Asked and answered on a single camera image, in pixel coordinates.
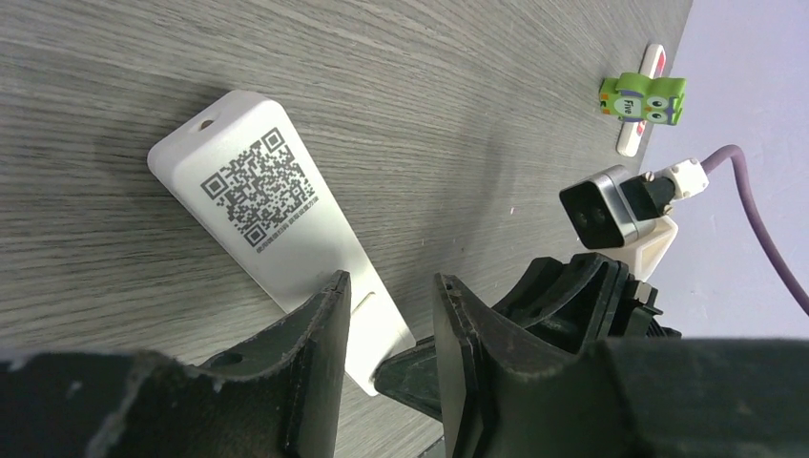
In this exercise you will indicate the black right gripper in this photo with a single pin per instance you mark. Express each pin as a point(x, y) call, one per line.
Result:
point(592, 297)

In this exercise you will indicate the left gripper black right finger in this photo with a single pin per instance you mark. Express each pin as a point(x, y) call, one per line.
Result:
point(506, 393)

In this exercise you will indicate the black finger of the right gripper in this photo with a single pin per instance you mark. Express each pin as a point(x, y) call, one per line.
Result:
point(411, 378)

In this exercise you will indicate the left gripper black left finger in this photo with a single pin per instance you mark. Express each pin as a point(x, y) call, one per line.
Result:
point(276, 394)

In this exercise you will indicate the green terminal block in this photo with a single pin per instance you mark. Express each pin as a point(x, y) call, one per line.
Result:
point(635, 97)

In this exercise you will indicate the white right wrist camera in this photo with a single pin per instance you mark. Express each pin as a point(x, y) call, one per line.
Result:
point(628, 217)

